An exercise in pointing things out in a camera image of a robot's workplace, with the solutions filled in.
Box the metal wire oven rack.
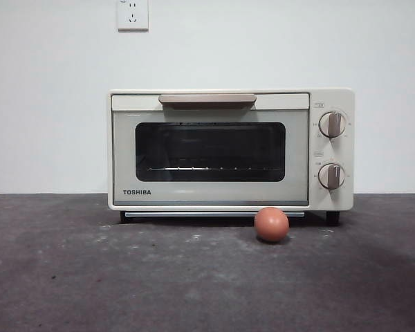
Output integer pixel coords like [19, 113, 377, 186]
[147, 165, 264, 172]

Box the silver oven crumb tray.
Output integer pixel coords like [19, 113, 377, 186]
[124, 211, 305, 219]

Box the white wall socket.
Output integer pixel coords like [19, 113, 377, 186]
[117, 0, 149, 33]

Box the cream Toshiba toaster oven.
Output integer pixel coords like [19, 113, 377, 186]
[107, 88, 356, 226]

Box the brown egg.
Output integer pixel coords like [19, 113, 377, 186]
[254, 206, 291, 243]

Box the beige oven knob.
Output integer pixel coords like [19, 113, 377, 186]
[317, 163, 347, 191]
[318, 111, 347, 140]

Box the glass oven door with handle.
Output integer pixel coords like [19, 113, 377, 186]
[111, 92, 311, 207]

